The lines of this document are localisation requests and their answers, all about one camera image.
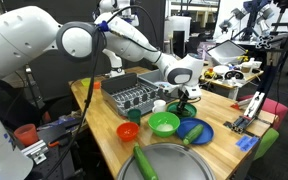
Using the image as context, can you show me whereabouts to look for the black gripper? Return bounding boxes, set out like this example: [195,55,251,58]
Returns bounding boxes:
[177,91,190,116]

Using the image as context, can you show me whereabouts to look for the short dark-green zucchini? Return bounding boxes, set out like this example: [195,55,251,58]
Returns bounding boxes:
[174,106,190,118]

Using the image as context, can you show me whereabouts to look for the dark zucchini with pale stem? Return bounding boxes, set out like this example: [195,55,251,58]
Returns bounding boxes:
[182,123,205,146]

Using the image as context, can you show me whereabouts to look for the light-blue plate white rim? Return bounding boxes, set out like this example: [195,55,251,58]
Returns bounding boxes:
[153,80,172,94]

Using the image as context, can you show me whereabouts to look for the blue plate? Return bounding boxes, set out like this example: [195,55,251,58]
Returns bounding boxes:
[176,117,215,146]

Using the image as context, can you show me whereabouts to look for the gray round tray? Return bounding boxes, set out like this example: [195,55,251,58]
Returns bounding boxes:
[115,142,217,180]

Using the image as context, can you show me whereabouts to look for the long light-green zucchini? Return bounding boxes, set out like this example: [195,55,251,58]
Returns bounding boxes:
[132,142,159,180]

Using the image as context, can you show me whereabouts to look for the white mug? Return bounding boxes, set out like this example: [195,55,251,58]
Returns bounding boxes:
[151,99,167,114]

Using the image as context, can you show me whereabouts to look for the white rice pile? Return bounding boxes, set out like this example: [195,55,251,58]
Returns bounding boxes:
[156,123,174,132]

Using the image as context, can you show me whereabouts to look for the bright green bowl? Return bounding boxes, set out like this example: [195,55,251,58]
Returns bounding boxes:
[147,111,181,138]

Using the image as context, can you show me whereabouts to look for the wooden background table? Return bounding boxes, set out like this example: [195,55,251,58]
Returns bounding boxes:
[197,64,265,101]

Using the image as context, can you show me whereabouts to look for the dark-green cup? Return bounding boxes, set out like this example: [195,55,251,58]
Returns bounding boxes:
[127,108,142,126]

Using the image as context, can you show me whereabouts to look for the white bowl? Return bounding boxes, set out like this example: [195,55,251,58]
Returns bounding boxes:
[213,65,231,76]

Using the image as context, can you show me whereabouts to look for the red bowl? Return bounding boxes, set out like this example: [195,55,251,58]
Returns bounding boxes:
[116,121,140,143]

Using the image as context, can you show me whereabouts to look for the white black headset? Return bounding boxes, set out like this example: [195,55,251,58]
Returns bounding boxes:
[223,69,245,81]

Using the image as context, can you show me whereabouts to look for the gray dish rack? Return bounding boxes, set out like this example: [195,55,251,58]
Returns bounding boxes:
[100,69,182,118]

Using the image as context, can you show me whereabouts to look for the blue tape pieces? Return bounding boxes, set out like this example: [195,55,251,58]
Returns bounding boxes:
[235,134,261,153]

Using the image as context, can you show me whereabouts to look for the gray open case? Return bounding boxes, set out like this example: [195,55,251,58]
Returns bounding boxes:
[206,39,248,66]

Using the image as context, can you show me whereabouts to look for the white cabinet box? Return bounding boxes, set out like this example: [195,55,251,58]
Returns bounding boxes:
[163,15,192,43]

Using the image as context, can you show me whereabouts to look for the green chair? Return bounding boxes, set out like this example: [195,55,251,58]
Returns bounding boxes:
[253,128,280,161]

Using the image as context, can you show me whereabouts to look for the pink stool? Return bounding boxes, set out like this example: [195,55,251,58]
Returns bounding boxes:
[237,94,288,131]

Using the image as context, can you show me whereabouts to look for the yellow-green small bowl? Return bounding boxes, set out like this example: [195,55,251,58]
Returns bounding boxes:
[80,77,92,88]

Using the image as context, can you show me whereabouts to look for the black metal fixture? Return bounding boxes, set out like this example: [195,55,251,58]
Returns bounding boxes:
[37,114,87,180]

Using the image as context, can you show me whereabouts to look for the red plastic cup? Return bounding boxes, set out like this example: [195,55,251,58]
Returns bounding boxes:
[13,123,40,148]

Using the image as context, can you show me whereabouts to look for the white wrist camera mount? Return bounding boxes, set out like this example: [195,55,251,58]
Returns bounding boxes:
[183,84,203,100]

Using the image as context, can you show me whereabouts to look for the aluminum extrusion rail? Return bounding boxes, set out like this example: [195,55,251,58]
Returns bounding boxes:
[230,91,267,134]

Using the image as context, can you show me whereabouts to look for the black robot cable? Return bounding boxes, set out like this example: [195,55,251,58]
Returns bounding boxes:
[42,4,160,180]

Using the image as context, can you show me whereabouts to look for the black camera stand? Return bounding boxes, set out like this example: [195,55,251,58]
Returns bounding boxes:
[255,21,288,101]

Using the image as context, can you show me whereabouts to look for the aluminum bracket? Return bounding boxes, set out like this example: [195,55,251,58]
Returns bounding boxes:
[20,139,50,165]

